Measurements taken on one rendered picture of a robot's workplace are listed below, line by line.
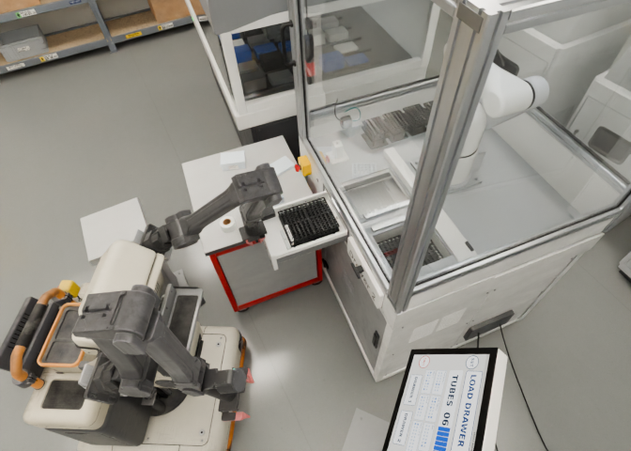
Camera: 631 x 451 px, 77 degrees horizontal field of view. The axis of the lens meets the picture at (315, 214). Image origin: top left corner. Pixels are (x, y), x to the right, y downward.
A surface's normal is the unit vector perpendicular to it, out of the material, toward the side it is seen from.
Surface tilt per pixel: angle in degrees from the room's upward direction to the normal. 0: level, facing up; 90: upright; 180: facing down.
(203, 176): 0
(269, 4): 90
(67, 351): 0
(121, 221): 0
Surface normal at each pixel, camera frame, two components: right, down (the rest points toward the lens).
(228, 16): 0.36, 0.73
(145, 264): 0.65, -0.44
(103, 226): -0.04, -0.62
